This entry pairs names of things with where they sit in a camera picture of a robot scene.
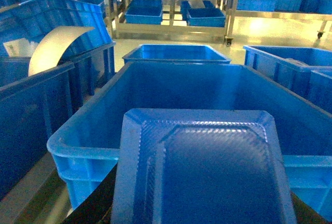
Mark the blue bottle-shaped block part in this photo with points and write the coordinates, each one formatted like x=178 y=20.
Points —
x=228 y=171

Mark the curved grey sheet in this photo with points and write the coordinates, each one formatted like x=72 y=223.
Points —
x=51 y=48

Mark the empty blue plastic bin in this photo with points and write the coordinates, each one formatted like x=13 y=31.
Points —
x=86 y=147

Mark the steel shelf rack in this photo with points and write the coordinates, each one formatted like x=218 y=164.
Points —
x=181 y=20

